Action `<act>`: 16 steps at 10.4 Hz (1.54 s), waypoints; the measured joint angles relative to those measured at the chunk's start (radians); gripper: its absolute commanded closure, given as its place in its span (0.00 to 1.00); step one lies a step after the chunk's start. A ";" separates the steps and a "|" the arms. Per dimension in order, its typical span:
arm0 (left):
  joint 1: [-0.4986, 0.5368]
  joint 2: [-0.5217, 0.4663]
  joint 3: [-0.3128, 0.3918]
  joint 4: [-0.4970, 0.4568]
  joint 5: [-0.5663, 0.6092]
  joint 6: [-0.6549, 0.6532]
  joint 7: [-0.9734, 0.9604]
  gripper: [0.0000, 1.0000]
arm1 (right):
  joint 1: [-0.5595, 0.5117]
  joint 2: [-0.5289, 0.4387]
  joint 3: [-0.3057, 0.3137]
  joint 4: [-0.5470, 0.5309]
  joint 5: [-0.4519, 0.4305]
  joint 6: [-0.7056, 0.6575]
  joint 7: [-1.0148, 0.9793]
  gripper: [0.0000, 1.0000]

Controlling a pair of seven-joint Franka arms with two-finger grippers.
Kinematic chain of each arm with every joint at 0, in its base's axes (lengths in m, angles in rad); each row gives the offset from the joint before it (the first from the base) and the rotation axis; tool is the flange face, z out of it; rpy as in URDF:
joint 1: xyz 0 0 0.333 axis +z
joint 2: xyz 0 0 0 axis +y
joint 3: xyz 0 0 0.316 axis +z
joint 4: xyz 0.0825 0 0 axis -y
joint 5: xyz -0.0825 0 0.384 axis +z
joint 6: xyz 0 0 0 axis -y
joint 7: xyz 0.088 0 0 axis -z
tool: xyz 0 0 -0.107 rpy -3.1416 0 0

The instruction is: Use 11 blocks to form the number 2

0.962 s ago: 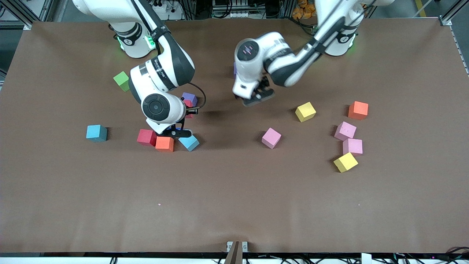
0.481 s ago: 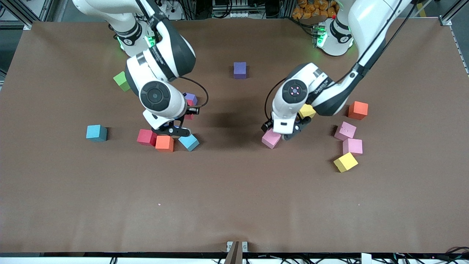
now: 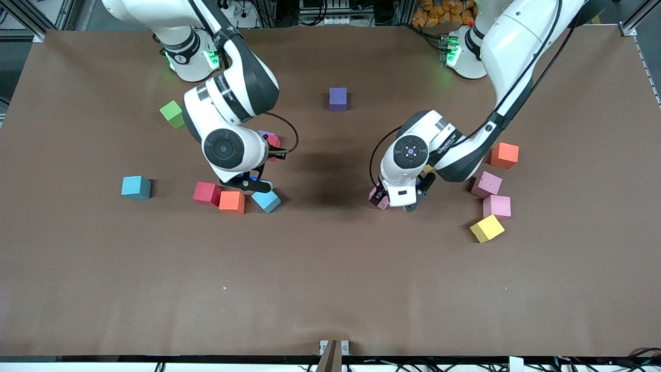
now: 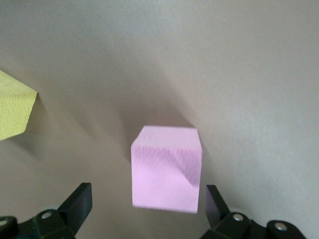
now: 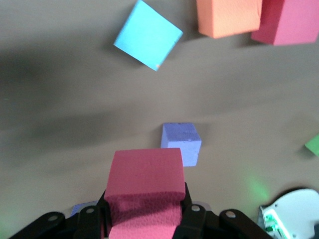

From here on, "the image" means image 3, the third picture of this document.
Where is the green foam cube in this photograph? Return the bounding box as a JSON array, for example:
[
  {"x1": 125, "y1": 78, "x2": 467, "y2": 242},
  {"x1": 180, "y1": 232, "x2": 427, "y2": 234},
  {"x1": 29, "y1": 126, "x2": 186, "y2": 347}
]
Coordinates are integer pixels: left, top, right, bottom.
[{"x1": 159, "y1": 100, "x2": 187, "y2": 130}]

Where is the aluminium frame profile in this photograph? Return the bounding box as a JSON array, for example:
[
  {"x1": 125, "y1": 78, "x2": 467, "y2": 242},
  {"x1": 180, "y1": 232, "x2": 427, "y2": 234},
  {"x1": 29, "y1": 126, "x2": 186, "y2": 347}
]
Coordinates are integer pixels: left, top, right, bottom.
[
  {"x1": 0, "y1": 0, "x2": 78, "y2": 42},
  {"x1": 620, "y1": 0, "x2": 661, "y2": 37}
]

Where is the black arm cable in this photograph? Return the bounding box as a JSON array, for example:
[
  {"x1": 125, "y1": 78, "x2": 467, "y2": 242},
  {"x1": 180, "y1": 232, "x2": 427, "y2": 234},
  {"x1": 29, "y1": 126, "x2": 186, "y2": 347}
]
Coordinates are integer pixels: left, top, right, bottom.
[
  {"x1": 369, "y1": 0, "x2": 581, "y2": 189},
  {"x1": 188, "y1": 0, "x2": 300, "y2": 156}
]

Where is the white power strip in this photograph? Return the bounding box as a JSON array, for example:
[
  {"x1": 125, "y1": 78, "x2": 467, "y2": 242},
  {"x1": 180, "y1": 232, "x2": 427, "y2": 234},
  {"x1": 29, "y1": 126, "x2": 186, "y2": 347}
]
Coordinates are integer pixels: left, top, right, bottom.
[{"x1": 219, "y1": 0, "x2": 259, "y2": 30}]

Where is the orange foam cube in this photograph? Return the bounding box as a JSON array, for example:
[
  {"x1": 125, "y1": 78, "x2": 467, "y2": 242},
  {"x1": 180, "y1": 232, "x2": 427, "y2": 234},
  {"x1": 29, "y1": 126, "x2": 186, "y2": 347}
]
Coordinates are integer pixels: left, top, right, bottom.
[
  {"x1": 490, "y1": 142, "x2": 520, "y2": 169},
  {"x1": 218, "y1": 191, "x2": 246, "y2": 215}
]

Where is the brown table cover sheet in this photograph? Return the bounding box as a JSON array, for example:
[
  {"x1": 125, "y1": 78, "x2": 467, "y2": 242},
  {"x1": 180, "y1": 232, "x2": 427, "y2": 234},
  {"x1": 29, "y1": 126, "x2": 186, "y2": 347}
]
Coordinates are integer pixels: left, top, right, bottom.
[{"x1": 0, "y1": 26, "x2": 661, "y2": 358}]

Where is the light blue foam cube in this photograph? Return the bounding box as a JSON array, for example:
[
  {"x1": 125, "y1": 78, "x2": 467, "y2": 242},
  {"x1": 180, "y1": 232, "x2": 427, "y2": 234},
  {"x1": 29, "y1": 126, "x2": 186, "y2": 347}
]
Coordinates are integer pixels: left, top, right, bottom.
[
  {"x1": 251, "y1": 190, "x2": 282, "y2": 214},
  {"x1": 121, "y1": 176, "x2": 152, "y2": 200}
]

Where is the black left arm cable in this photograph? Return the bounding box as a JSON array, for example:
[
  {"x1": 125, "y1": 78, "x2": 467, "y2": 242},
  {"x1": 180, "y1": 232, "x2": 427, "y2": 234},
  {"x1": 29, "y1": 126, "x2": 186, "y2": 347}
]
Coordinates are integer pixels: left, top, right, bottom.
[{"x1": 369, "y1": 0, "x2": 581, "y2": 189}]

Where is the aluminium frame post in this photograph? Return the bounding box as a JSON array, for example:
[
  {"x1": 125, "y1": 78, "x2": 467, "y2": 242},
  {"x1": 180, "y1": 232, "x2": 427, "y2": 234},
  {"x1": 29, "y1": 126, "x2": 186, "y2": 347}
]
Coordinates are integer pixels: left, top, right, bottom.
[
  {"x1": 395, "y1": 0, "x2": 414, "y2": 27},
  {"x1": 258, "y1": 0, "x2": 277, "y2": 27}
]

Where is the bag of orange fruits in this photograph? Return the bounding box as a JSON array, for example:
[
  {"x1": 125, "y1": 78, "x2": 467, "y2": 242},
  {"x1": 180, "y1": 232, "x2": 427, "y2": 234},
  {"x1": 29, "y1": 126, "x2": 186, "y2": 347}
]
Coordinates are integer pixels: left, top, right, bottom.
[{"x1": 412, "y1": 0, "x2": 476, "y2": 27}]

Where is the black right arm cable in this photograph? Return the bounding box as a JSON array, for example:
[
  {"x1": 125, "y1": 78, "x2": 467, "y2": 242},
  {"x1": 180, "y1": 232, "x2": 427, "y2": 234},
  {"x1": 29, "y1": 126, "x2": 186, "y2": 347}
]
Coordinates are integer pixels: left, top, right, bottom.
[{"x1": 188, "y1": 0, "x2": 300, "y2": 156}]

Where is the pink foam cube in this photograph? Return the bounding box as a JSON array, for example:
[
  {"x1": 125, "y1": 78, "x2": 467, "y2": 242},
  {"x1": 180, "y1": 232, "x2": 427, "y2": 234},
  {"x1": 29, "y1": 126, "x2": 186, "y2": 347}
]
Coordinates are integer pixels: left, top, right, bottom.
[
  {"x1": 368, "y1": 186, "x2": 391, "y2": 211},
  {"x1": 470, "y1": 170, "x2": 503, "y2": 199},
  {"x1": 483, "y1": 194, "x2": 512, "y2": 221}
]

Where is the red foam cube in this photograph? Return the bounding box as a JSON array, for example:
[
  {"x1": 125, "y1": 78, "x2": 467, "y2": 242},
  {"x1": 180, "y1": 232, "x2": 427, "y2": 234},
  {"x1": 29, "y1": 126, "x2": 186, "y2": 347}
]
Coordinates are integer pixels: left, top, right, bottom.
[
  {"x1": 193, "y1": 182, "x2": 222, "y2": 207},
  {"x1": 264, "y1": 134, "x2": 282, "y2": 162}
]

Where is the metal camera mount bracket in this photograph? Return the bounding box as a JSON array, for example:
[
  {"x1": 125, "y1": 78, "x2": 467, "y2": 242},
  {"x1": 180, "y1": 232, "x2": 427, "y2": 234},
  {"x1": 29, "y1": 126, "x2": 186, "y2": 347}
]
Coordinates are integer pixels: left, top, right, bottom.
[{"x1": 316, "y1": 339, "x2": 350, "y2": 372}]

